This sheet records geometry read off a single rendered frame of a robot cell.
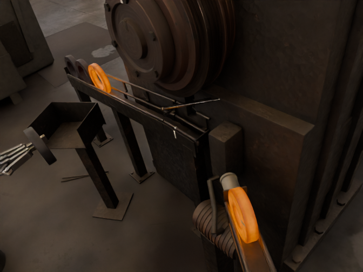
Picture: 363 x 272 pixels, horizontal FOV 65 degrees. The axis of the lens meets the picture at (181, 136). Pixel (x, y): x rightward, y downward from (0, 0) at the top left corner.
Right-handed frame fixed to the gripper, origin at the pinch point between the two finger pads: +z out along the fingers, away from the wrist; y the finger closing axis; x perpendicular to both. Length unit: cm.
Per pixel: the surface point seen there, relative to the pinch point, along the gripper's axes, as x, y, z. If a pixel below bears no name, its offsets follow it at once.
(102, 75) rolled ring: -11, -41, 47
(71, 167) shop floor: -82, -78, 10
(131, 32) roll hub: 31, 26, 37
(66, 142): -22.2, -23.0, 10.8
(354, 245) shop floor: -87, 90, 85
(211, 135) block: -5, 45, 43
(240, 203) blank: -5, 69, 29
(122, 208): -82, -17, 16
